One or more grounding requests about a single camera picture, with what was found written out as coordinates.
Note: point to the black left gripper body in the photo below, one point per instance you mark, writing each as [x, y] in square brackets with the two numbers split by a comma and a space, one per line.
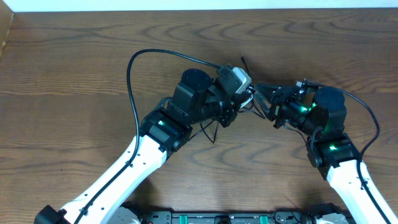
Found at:
[226, 120]

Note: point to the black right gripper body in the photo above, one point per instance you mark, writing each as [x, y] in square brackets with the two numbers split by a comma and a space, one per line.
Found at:
[280, 104]

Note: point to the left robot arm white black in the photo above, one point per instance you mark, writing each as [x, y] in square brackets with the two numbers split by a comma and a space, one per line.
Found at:
[197, 98]

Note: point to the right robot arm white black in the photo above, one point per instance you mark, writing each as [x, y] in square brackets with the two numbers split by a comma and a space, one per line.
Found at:
[319, 111]

